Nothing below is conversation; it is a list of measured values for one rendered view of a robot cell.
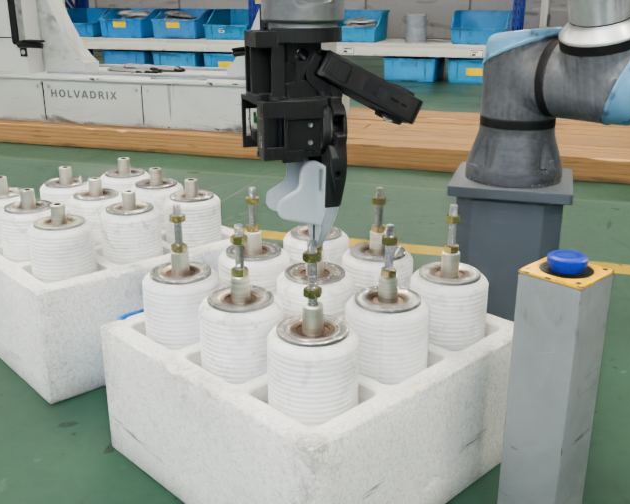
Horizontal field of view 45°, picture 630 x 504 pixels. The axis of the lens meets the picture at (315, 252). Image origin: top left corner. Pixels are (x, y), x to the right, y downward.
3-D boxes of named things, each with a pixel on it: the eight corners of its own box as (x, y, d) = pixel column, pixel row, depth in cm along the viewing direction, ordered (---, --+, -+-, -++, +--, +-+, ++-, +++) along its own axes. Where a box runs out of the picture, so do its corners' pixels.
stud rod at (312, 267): (305, 310, 77) (304, 240, 75) (313, 307, 78) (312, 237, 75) (312, 313, 76) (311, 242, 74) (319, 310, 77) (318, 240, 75)
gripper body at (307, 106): (241, 153, 74) (237, 25, 70) (323, 147, 77) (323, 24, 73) (265, 169, 67) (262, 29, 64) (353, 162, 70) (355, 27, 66)
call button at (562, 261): (557, 264, 80) (559, 246, 79) (593, 273, 77) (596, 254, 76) (538, 273, 77) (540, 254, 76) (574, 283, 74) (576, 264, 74)
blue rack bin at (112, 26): (131, 34, 627) (129, 8, 620) (172, 35, 616) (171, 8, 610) (98, 37, 582) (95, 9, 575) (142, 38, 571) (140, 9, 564)
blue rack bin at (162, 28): (179, 35, 616) (178, 8, 609) (223, 36, 606) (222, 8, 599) (150, 38, 571) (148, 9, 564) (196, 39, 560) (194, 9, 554)
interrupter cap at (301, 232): (297, 226, 114) (297, 221, 114) (346, 229, 112) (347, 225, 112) (284, 241, 107) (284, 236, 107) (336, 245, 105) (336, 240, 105)
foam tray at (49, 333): (149, 275, 164) (142, 194, 159) (258, 331, 137) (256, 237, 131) (-38, 324, 140) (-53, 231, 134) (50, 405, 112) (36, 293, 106)
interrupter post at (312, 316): (307, 327, 80) (307, 298, 78) (328, 331, 79) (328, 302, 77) (297, 336, 77) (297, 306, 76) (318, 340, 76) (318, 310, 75)
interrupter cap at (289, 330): (296, 314, 83) (296, 308, 83) (360, 326, 80) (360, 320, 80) (263, 341, 76) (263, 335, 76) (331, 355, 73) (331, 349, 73)
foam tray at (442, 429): (316, 355, 128) (316, 255, 122) (519, 449, 102) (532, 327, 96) (111, 447, 102) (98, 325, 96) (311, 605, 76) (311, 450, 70)
